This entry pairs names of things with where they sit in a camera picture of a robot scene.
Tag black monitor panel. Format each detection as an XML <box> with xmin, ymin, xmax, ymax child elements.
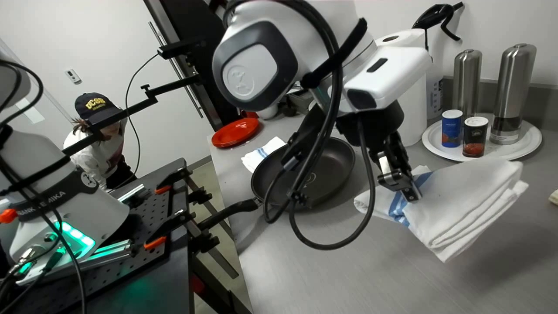
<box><xmin>144</xmin><ymin>0</ymin><xmax>241</xmax><ymax>129</ymax></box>

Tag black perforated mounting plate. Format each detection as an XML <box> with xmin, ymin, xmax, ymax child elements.
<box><xmin>8</xmin><ymin>159</ymin><xmax>192</xmax><ymax>314</ymax></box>

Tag person with black cap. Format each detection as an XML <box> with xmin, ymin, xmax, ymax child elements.
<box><xmin>63</xmin><ymin>93</ymin><xmax>137</xmax><ymax>190</ymax></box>

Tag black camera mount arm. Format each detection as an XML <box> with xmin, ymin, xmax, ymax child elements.
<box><xmin>62</xmin><ymin>38</ymin><xmax>210</xmax><ymax>162</ymax></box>

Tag red spice jar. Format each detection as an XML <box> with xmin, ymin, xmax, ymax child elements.
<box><xmin>463</xmin><ymin>117</ymin><xmax>489</xmax><ymax>157</ymax></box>

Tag round white tray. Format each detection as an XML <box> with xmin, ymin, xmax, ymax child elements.
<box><xmin>423</xmin><ymin>120</ymin><xmax>543</xmax><ymax>162</ymax></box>

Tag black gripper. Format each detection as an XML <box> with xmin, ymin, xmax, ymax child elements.
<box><xmin>337</xmin><ymin>101</ymin><xmax>423</xmax><ymax>202</ymax></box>

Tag black frying pan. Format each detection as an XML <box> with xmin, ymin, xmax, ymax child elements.
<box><xmin>201</xmin><ymin>138</ymin><xmax>356</xmax><ymax>229</ymax></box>

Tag white paper towel roll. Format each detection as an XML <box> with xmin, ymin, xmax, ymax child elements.
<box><xmin>372</xmin><ymin>30</ymin><xmax>433</xmax><ymax>148</ymax></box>

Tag blue spice jar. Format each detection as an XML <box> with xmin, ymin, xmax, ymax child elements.
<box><xmin>442</xmin><ymin>110</ymin><xmax>464</xmax><ymax>148</ymax></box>

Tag white towel blue stripes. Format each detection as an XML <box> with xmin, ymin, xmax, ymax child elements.
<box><xmin>374</xmin><ymin>161</ymin><xmax>529</xmax><ymax>262</ymax></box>

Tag small white blue-striped cloth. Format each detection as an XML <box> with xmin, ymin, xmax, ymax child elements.
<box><xmin>241</xmin><ymin>136</ymin><xmax>287</xmax><ymax>173</ymax></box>

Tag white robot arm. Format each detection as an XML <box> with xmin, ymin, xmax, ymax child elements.
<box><xmin>2</xmin><ymin>0</ymin><xmax>430</xmax><ymax>284</ymax></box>

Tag steel grinder left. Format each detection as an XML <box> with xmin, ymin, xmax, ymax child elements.
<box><xmin>454</xmin><ymin>49</ymin><xmax>484</xmax><ymax>117</ymax></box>

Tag tall steel grinder right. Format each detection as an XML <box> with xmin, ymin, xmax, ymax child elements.
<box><xmin>491</xmin><ymin>44</ymin><xmax>538</xmax><ymax>145</ymax></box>

